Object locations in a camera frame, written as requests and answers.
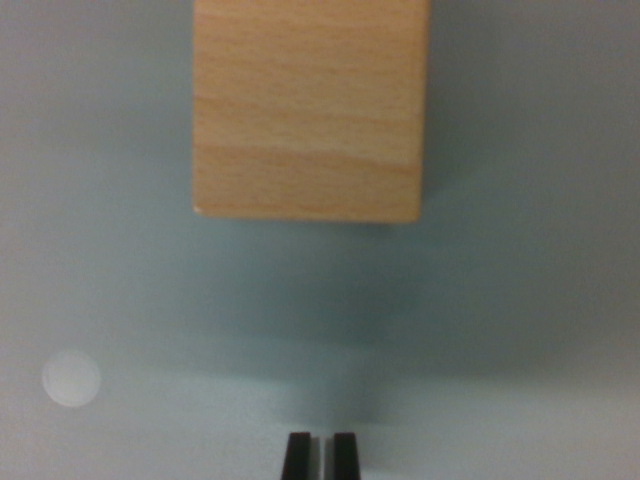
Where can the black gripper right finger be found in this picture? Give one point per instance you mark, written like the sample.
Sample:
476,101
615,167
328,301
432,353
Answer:
345,457

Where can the wooden cube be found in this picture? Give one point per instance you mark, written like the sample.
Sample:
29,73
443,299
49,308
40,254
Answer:
307,110

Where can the light blue plastic tray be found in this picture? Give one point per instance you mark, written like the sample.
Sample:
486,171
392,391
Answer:
100,250

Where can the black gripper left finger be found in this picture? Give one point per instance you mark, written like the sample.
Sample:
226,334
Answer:
299,457

